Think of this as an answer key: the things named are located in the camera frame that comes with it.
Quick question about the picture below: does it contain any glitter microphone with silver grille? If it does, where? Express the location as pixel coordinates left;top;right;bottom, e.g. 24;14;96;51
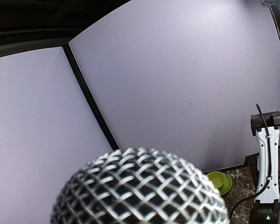
49;148;230;224

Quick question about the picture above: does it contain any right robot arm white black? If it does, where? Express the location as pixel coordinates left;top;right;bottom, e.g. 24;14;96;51
248;105;280;224

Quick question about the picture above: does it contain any green bowl on saucer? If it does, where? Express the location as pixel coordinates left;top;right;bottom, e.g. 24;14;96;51
207;171;232;196

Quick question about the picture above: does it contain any left black corner post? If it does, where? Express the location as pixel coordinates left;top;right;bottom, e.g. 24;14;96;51
62;43;120;151

